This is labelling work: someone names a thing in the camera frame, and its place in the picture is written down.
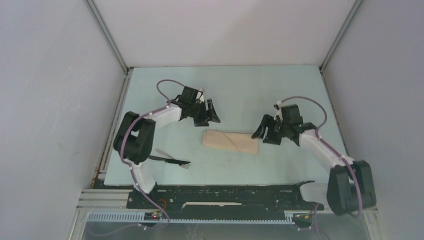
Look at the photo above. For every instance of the aluminium frame rail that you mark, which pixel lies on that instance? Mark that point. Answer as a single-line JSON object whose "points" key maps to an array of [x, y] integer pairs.
{"points": [[116, 199]]}

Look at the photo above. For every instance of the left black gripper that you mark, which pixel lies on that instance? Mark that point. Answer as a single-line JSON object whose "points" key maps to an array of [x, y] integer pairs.
{"points": [[202, 121]]}

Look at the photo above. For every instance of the black knife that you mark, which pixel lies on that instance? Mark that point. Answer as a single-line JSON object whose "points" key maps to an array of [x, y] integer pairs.
{"points": [[169, 160]]}

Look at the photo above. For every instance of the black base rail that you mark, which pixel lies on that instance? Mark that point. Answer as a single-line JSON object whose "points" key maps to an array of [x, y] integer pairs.
{"points": [[259, 202]]}

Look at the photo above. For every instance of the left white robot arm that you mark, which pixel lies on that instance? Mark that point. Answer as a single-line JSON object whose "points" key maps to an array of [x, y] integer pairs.
{"points": [[135, 136]]}

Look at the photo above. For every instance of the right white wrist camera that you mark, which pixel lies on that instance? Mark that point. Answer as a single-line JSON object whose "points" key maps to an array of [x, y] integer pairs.
{"points": [[278, 115]]}

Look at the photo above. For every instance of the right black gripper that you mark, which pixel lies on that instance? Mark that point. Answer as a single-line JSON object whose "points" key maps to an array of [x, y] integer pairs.
{"points": [[266, 122]]}

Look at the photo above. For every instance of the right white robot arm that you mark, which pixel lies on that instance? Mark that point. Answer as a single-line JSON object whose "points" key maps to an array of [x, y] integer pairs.
{"points": [[350, 186]]}

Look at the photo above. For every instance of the white cable duct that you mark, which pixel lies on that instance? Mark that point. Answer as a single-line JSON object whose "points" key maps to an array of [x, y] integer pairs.
{"points": [[140, 217]]}

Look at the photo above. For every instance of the beige cloth napkin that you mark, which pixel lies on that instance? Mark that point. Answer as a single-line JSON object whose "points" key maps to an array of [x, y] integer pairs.
{"points": [[230, 141]]}

